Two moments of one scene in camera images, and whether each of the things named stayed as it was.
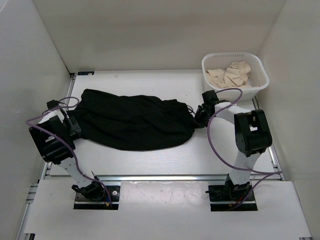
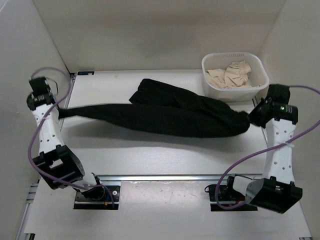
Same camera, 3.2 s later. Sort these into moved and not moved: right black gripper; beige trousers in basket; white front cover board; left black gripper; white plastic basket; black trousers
Moved: left black gripper; black trousers; right black gripper
Not moved: white front cover board; beige trousers in basket; white plastic basket
